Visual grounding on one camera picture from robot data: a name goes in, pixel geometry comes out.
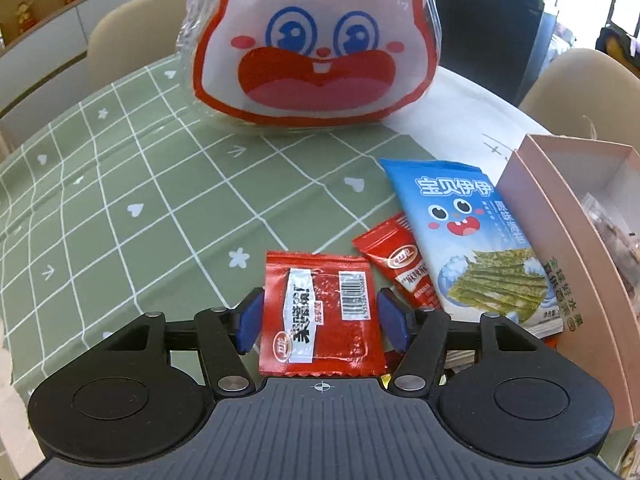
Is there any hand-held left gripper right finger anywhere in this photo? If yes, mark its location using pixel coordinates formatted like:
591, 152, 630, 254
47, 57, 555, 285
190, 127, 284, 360
376, 287, 541, 394

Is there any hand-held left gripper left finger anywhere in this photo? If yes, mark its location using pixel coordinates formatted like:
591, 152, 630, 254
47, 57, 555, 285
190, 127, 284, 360
107, 287, 266, 394

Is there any narrow red snack packet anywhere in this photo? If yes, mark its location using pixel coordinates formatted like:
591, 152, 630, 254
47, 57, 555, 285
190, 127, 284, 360
352, 212, 443, 311

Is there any red spicy strip packet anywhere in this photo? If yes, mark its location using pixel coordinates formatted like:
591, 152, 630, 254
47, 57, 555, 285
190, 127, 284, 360
258, 251, 386, 378

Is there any blue seaweed snack packet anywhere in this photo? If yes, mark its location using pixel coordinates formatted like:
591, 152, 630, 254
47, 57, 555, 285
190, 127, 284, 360
378, 158, 563, 336

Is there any pink cardboard box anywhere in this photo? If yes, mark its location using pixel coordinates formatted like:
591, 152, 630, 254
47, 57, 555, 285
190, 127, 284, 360
497, 133, 640, 431

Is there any clear pastry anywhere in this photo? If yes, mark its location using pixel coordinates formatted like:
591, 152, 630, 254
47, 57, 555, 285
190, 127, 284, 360
580, 192, 640, 306

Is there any green checked tablecloth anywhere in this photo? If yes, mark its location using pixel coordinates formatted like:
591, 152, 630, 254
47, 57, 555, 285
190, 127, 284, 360
0, 52, 441, 396

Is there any white printed tablecloth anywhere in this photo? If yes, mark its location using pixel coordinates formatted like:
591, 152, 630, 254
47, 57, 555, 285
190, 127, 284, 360
385, 67, 556, 196

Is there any rabbit face snack bag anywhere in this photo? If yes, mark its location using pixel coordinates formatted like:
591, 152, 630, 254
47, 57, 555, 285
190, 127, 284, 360
177, 0, 443, 133

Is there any beige dining chair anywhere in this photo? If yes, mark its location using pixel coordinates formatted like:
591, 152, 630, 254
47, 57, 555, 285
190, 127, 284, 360
87, 0, 201, 91
520, 50, 640, 161

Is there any black tank cabinet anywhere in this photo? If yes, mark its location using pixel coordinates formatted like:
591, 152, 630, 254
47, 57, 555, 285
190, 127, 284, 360
434, 0, 546, 106

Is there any dark clothing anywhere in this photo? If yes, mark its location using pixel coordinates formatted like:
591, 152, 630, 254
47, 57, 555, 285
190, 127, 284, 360
595, 25, 640, 58

